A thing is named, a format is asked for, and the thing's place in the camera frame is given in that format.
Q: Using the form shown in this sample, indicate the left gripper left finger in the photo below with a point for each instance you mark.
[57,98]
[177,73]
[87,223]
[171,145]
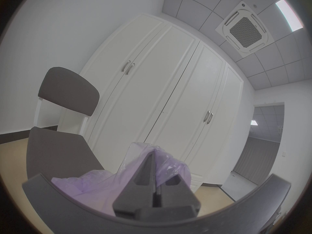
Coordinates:
[142,179]

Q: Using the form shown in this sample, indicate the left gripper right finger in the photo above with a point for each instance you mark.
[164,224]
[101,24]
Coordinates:
[181,199]

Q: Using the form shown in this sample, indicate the purple plastic bag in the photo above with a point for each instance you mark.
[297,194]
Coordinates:
[97,189]

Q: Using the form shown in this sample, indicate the grey curtain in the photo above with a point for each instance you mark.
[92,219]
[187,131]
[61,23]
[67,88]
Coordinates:
[258,160]

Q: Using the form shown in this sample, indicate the white wardrobe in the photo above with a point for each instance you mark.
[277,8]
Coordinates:
[151,86]

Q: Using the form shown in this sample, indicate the ceiling light panel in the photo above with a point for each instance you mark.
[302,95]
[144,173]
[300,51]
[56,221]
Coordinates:
[290,16]
[254,122]

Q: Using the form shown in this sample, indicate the grey and white chair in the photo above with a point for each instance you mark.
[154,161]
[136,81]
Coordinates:
[65,89]

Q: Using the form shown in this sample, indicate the ceiling air conditioner vent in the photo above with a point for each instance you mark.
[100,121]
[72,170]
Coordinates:
[245,29]

